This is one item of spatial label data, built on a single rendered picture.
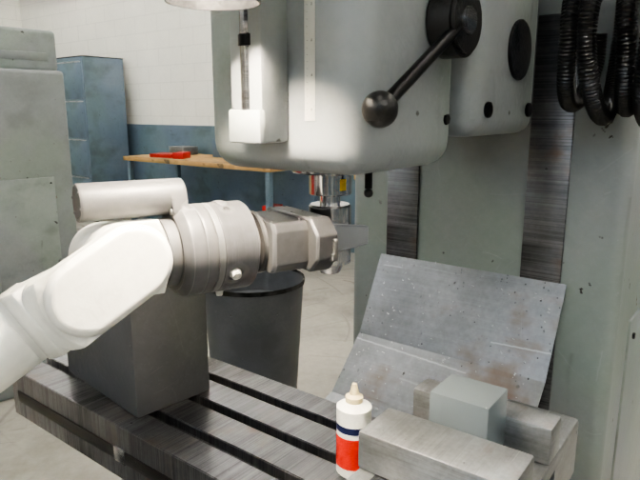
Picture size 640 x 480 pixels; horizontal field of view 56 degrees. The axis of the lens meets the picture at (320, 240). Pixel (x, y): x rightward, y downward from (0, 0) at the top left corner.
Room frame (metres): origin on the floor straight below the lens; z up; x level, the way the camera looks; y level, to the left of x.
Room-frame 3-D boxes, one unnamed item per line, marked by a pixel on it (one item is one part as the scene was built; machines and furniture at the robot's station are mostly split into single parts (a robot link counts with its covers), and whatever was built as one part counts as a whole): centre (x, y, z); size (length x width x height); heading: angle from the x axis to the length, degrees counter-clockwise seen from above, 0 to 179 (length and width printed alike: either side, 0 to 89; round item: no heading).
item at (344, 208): (0.65, -0.01, 1.26); 0.05 x 0.05 x 0.01
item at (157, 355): (0.86, 0.28, 1.06); 0.22 x 0.12 x 0.20; 46
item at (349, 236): (0.62, -0.03, 1.24); 0.06 x 0.02 x 0.03; 123
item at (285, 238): (0.60, 0.07, 1.23); 0.13 x 0.12 x 0.10; 33
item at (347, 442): (0.62, -0.04, 1.01); 0.04 x 0.04 x 0.11
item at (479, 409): (0.54, -0.15, 1.07); 0.06 x 0.05 x 0.06; 54
